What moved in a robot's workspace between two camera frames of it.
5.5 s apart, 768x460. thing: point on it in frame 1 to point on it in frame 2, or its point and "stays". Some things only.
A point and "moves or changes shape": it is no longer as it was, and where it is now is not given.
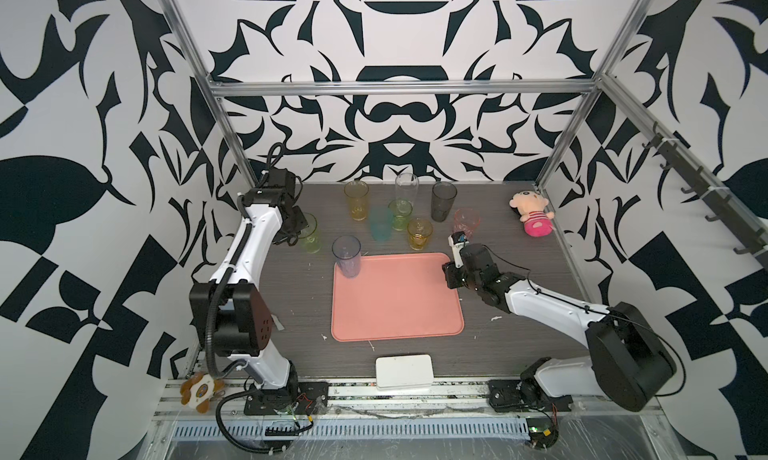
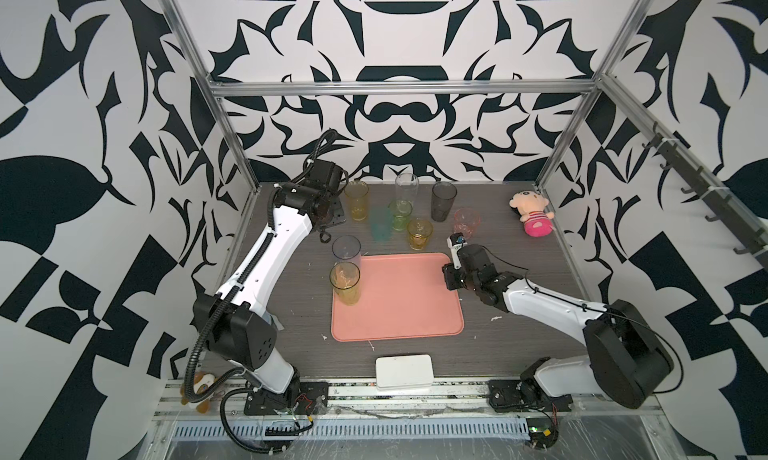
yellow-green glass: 307,242 moves or changes shape
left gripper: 301,224 to 338,214
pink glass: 466,220 stays
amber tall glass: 357,194 stays
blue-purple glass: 347,251 stays
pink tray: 395,297 stays
